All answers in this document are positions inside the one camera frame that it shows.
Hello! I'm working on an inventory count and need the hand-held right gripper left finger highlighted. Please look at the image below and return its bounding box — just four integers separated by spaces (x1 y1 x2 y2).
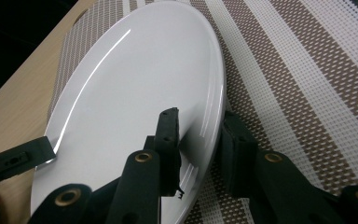
144 106 183 200

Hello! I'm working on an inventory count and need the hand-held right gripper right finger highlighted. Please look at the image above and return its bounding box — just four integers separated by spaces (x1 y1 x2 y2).
219 111 259 199

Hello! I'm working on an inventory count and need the white round plate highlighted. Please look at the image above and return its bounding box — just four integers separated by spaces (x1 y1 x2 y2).
30 0 227 224

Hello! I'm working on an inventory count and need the grey white striped placemat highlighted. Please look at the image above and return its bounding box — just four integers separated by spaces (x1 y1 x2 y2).
46 0 358 224

